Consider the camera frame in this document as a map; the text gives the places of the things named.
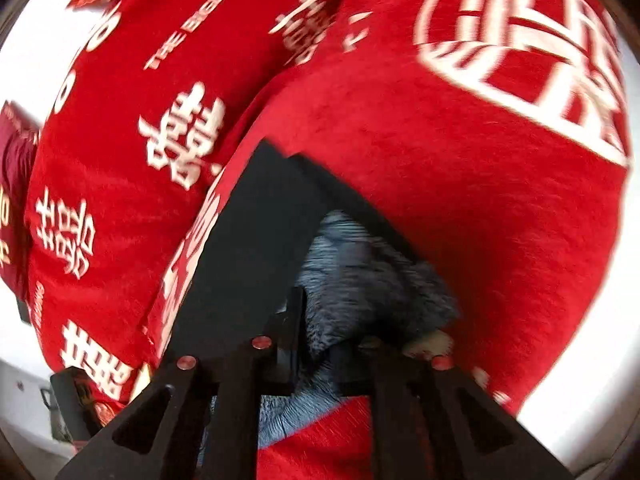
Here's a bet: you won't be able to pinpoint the black fleece-lined pants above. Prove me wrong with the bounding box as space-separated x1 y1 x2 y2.
169 142 457 448

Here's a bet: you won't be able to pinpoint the red blanket with white characters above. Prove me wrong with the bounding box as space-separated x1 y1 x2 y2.
25 0 631 479

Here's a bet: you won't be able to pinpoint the dark red cushion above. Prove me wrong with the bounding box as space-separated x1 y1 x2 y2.
0 102 39 300

